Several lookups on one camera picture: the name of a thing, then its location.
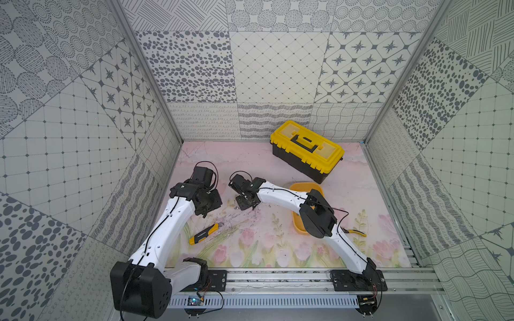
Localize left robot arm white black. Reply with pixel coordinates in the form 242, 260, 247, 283
110, 163, 222, 319

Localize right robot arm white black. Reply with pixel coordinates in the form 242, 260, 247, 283
228, 174, 378, 279

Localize yellow plastic storage tray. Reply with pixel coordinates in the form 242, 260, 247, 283
288, 182, 325, 235

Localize yellow black utility knife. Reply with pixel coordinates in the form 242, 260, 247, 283
189, 223, 222, 245

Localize yellow black toolbox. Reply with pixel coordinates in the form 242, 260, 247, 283
270, 120, 345, 184

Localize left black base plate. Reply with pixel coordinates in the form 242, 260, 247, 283
192, 270, 228, 292

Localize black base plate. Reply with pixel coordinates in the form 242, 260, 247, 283
192, 270, 228, 292
329, 269, 388, 292

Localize aluminium mounting rail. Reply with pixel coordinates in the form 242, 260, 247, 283
168, 267, 444, 296

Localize yellow handled pliers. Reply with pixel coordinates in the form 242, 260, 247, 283
342, 228, 367, 238

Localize white slotted cable duct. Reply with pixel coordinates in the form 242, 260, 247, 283
168, 294, 359, 309

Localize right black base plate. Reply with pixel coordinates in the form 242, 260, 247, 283
329, 269, 388, 292

